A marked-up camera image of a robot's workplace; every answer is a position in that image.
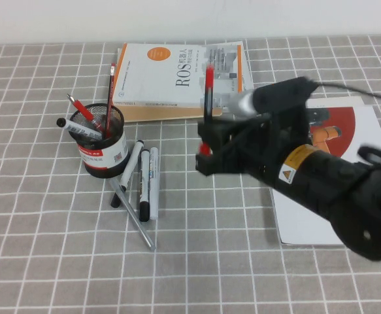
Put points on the black mesh pen holder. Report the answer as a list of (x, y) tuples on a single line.
[(108, 167)]

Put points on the red black striped pencil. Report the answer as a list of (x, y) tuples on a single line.
[(110, 88)]

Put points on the white marker with black cap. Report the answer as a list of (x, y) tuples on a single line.
[(76, 128), (129, 167)]

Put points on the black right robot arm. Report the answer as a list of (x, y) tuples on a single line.
[(357, 202)]

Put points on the red black marker pen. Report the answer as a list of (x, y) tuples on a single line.
[(209, 81)]

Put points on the red ballpoint pen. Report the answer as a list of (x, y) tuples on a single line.
[(84, 111)]

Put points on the grey checked tablecloth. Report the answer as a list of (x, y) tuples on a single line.
[(46, 245)]

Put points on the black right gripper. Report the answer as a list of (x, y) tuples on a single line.
[(265, 147)]

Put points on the white orange ROS book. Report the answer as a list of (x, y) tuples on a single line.
[(157, 81)]

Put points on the white grey marker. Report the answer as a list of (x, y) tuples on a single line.
[(154, 183)]

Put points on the tan cover book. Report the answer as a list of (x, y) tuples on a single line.
[(164, 114)]

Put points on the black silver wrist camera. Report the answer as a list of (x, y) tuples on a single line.
[(275, 95)]

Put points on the black marker with white label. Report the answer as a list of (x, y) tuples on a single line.
[(144, 183)]

